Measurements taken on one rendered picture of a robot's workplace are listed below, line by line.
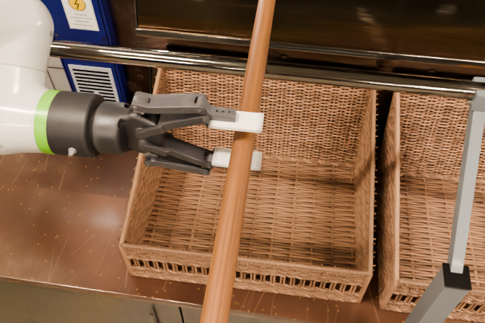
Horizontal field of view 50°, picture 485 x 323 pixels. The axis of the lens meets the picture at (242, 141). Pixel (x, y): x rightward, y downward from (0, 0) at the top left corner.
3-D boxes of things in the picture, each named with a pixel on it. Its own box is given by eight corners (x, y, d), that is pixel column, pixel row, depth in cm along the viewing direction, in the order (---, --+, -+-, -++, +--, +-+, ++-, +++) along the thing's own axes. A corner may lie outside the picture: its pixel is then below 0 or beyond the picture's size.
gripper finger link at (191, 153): (139, 143, 72) (137, 148, 73) (213, 169, 75) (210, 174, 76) (146, 122, 74) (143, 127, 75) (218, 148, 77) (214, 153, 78)
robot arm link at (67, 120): (56, 172, 74) (36, 130, 67) (83, 112, 81) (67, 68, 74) (97, 177, 74) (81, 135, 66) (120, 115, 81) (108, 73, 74)
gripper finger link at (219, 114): (198, 110, 69) (197, 95, 67) (236, 114, 69) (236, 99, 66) (196, 119, 68) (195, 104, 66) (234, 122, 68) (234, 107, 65)
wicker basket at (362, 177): (169, 125, 154) (157, 55, 133) (360, 144, 150) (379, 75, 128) (125, 278, 124) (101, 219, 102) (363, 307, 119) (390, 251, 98)
